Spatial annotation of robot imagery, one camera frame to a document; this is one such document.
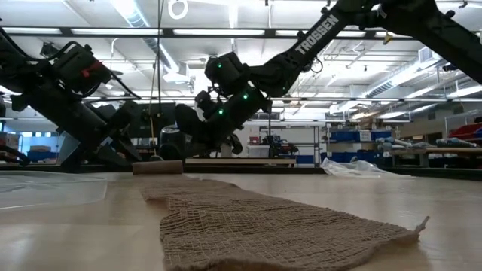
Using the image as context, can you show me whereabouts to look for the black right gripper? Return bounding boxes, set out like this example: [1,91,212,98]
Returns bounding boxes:
[175,103,244,155]

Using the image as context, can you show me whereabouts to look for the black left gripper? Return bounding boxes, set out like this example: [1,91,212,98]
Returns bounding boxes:
[11,88,143,167]

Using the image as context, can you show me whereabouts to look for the tan elastic bandage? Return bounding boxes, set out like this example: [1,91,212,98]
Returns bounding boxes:
[131,160,430,271]

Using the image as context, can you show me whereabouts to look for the clear plastic zip bag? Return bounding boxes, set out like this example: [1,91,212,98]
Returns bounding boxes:
[321,157,396,178]

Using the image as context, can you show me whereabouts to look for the black monitor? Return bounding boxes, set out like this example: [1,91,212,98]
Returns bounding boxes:
[133,102,177,139]

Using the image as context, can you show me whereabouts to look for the white storage box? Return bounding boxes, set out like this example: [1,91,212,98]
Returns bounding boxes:
[247,145,270,158]

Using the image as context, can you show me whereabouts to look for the blue crate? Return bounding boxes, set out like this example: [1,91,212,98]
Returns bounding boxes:
[26,149,58,163]

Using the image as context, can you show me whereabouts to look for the blue storage bin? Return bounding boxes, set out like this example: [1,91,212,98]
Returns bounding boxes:
[371,129,392,142]
[322,150,381,165]
[331,129,361,142]

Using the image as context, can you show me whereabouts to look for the cardboard box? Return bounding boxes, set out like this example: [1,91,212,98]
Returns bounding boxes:
[357,115,385,131]

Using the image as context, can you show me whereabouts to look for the grey fabric bundle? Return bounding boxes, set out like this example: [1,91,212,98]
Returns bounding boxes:
[435,137,478,148]
[375,136,434,151]

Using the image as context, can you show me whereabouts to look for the white ceiling vent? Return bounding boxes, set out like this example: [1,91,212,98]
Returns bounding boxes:
[418,44,435,64]

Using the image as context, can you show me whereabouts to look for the wooden workbench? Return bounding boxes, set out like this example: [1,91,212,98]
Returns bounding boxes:
[391,147,482,167]

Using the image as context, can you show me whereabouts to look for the red bin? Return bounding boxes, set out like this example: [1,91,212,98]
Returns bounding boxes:
[447,123,482,141]

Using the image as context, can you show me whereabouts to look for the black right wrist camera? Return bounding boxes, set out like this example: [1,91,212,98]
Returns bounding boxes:
[194,90,216,122]

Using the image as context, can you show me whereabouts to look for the black hanging cable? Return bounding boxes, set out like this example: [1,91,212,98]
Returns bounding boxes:
[156,0,163,114]

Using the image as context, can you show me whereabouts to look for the white cable loop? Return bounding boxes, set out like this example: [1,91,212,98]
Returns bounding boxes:
[167,0,189,20]

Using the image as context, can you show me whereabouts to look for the silver air duct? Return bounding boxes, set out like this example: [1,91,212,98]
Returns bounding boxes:
[111,0,180,72]

